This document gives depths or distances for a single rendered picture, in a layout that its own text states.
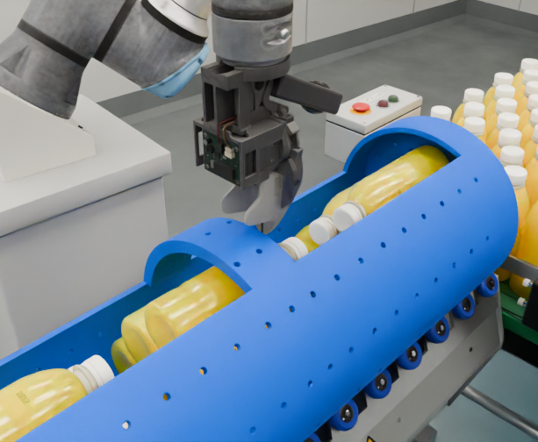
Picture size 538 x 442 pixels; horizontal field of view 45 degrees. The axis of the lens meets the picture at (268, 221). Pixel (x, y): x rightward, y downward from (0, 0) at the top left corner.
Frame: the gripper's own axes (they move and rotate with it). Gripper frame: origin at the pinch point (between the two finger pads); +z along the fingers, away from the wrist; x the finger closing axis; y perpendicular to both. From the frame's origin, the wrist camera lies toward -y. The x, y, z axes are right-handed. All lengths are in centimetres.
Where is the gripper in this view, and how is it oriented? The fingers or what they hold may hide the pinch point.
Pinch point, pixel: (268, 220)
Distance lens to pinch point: 74.6
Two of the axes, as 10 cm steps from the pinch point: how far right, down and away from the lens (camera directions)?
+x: 7.1, 3.9, -5.8
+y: -7.0, 3.9, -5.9
